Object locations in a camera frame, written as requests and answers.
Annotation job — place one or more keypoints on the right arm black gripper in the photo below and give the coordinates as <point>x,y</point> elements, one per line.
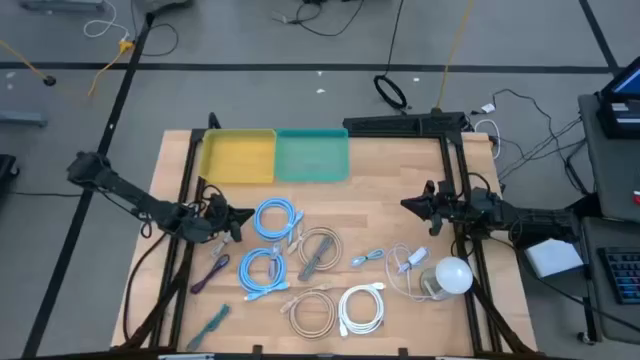
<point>447,207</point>

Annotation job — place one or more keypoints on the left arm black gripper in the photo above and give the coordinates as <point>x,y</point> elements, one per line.
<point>217,212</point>

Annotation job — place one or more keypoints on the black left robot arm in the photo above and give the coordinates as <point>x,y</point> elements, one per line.
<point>125,190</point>

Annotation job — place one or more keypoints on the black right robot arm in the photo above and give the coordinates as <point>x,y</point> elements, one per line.
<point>530,222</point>

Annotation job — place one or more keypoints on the yellow plastic tray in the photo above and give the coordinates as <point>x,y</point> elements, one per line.
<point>237,160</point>

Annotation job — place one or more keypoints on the white globe lamp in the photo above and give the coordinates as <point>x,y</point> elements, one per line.
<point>454,275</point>

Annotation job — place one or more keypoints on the teal plastic tray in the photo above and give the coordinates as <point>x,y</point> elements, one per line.
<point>312,157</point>

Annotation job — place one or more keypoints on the small white tag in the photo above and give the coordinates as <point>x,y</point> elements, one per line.
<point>488,108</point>

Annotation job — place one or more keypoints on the black table clamp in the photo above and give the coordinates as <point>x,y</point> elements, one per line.
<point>257,350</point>
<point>402,352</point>

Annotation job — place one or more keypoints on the white box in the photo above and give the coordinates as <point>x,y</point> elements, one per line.
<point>552,259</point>

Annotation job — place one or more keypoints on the black diagonal desk bar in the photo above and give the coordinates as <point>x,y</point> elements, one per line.
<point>587,202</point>

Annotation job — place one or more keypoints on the grey desk with keyboard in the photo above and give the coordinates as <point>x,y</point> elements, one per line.
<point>615,230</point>

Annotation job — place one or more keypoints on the grey desk with laptop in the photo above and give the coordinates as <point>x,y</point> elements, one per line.
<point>615,175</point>

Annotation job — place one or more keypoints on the black caster wheel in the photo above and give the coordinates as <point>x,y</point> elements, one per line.
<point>585,338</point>

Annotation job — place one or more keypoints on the black backlit keyboard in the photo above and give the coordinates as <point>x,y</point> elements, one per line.
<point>622,275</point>

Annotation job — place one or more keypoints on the small red object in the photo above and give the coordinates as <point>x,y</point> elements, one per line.
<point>636,198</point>

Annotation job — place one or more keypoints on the black laptop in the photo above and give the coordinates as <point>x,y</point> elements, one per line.
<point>620,117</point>

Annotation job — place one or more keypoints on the grey floor equipment base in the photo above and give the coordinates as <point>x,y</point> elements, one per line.
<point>160,4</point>

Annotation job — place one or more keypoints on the short grey metal foot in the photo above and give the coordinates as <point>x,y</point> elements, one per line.
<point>22,118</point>

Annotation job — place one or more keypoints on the black chair base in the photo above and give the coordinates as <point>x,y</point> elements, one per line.
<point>6,170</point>

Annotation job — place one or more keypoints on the long grey metal foot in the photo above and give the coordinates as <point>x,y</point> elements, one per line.
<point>60,5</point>

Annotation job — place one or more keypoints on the black perforated mount bar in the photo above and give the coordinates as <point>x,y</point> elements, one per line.
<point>400,122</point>

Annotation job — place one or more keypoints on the black metal table frame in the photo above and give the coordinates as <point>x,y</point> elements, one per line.
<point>176,320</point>

